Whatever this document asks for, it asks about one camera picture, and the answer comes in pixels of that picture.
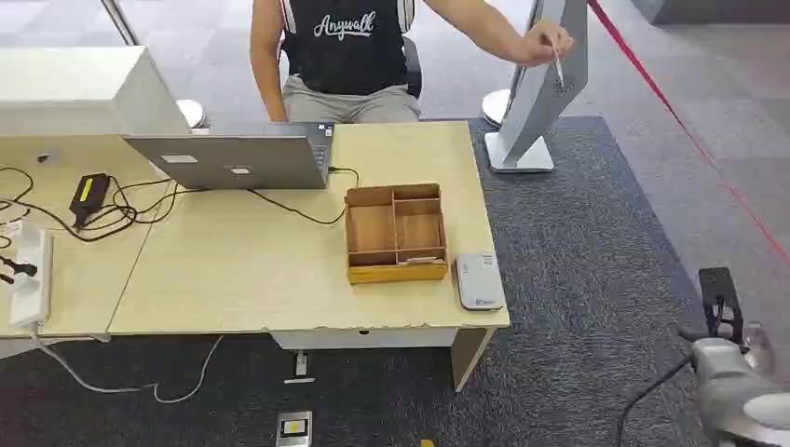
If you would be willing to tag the person's left hand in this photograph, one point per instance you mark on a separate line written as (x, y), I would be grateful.
(540, 44)

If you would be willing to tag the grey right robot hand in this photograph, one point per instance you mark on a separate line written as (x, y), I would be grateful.
(719, 290)

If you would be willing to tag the white card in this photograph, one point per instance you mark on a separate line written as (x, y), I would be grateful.
(558, 71)

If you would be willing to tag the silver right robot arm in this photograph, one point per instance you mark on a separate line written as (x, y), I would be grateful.
(722, 382)

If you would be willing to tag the silver display stand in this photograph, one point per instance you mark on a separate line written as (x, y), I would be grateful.
(537, 98)

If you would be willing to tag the round white stanchion base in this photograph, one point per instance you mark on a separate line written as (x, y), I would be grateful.
(494, 108)
(192, 112)

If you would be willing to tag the dark grey carpet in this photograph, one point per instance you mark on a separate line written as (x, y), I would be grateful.
(586, 277)

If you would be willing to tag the red barrier belt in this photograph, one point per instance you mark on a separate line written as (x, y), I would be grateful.
(679, 120)

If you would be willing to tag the person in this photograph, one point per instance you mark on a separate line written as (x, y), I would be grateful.
(345, 55)

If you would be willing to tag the grey card reader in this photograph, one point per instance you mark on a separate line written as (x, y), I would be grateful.
(478, 281)

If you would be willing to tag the wooden card box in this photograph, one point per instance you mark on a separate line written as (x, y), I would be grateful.
(370, 228)

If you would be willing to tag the grey laptop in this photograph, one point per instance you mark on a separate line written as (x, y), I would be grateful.
(234, 160)

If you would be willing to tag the pale wooden desk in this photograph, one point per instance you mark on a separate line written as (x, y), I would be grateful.
(74, 290)
(247, 265)

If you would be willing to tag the silver stanchion pole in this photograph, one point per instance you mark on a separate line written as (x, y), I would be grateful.
(120, 21)

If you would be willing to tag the metal floor socket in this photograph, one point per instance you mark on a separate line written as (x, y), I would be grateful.
(294, 429)

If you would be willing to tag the white partition box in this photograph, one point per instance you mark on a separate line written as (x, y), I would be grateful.
(74, 86)

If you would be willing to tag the black power adapter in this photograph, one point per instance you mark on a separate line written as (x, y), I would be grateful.
(89, 196)

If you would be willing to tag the white power strip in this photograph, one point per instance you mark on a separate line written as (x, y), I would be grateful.
(31, 277)

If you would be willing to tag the black plug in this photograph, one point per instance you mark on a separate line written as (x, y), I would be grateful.
(21, 269)

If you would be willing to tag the white desk bracket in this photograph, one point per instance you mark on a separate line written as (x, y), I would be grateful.
(300, 364)

